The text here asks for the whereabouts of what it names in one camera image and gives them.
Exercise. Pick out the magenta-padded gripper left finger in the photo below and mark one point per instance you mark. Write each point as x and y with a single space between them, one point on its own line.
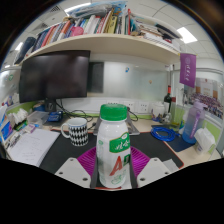
71 171

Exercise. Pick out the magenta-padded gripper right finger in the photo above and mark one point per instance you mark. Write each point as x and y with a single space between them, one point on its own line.
153 171

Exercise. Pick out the white drink bottle green cap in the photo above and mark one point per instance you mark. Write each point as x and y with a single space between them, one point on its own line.
113 153

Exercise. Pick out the black desk mat red edge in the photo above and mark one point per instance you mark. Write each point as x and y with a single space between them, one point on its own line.
63 150

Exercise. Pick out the dark blue mouse pad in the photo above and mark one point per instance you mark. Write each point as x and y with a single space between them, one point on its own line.
180 145

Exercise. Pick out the black white checkered mug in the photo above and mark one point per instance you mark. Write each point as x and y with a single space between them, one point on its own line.
78 133

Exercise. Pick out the open white notebook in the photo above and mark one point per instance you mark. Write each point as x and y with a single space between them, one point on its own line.
31 146

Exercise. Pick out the grey metal laptop stand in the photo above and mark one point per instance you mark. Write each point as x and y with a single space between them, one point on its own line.
134 128

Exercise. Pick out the small blue device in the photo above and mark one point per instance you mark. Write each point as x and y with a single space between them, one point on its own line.
55 116

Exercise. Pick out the crumpled white tissue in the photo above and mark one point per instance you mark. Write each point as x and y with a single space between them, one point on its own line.
204 140

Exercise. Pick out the white jar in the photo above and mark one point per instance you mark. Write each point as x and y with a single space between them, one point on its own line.
158 109

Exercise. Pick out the clear plastic box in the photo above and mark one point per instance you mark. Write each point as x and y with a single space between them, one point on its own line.
37 117

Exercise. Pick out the dark wine bottle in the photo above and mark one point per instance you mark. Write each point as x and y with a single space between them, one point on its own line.
167 100

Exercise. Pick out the group photo poster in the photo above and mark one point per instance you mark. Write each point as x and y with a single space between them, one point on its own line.
208 98

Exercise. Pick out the black computer monitor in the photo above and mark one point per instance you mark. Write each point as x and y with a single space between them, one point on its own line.
53 76

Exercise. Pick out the purple hanging banner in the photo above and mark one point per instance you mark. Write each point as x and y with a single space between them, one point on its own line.
188 70

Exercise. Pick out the wooden shelf with books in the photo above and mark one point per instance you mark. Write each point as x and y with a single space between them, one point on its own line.
100 43

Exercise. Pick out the ceiling light panels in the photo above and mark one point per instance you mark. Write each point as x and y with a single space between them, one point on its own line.
76 7

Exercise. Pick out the white wall socket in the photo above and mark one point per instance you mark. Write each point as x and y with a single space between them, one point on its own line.
143 107
130 106

